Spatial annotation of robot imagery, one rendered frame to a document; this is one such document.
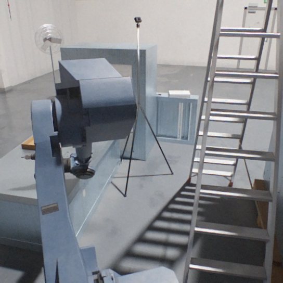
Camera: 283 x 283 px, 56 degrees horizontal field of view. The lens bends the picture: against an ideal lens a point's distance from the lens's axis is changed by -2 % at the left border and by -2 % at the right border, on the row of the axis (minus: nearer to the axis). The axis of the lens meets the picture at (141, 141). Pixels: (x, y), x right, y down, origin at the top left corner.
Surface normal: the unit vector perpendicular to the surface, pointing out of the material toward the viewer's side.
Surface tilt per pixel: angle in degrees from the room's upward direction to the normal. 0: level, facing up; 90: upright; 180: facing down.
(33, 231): 90
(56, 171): 50
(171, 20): 90
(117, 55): 90
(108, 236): 0
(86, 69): 30
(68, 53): 90
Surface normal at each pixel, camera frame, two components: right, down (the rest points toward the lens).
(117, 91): 0.22, -0.20
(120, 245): 0.00, -0.90
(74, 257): 0.15, -0.50
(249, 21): -0.26, 0.42
